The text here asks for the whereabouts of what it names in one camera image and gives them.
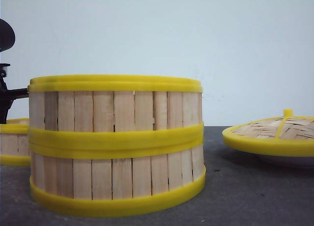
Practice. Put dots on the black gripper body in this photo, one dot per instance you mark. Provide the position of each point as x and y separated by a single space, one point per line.
7 96

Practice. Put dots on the woven bamboo steamer lid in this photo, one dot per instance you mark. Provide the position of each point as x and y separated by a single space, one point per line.
287 135

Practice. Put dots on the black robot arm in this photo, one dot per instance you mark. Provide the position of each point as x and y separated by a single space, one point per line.
7 36

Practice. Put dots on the front bamboo steamer basket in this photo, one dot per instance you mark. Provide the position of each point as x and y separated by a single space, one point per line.
115 174

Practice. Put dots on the white plate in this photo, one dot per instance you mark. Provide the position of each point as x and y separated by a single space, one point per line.
292 162

